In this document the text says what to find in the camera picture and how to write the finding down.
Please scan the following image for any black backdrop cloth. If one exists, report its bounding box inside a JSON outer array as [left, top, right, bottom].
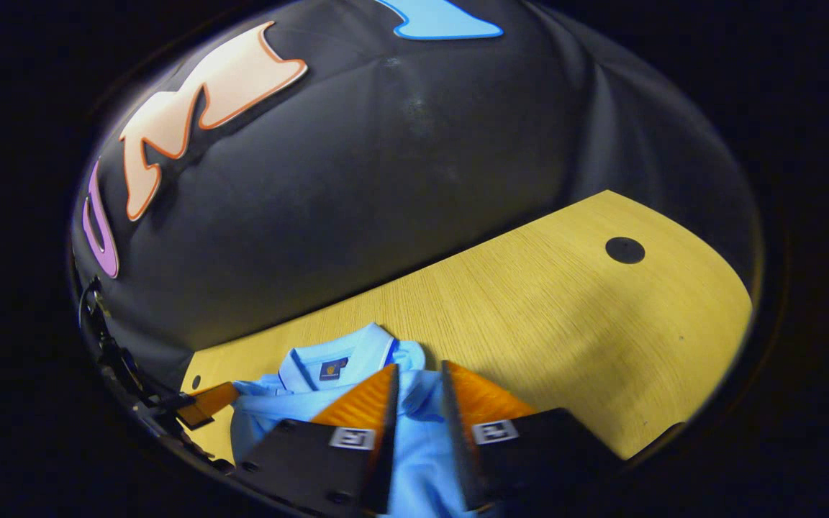
[[69, 0, 764, 393]]

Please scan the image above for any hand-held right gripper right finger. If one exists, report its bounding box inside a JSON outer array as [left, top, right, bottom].
[[440, 359, 620, 512]]

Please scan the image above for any light blue T-shirt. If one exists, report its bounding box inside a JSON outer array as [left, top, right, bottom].
[[230, 322, 502, 518]]

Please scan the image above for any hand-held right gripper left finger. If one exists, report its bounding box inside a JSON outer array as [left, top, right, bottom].
[[231, 363, 401, 517]]

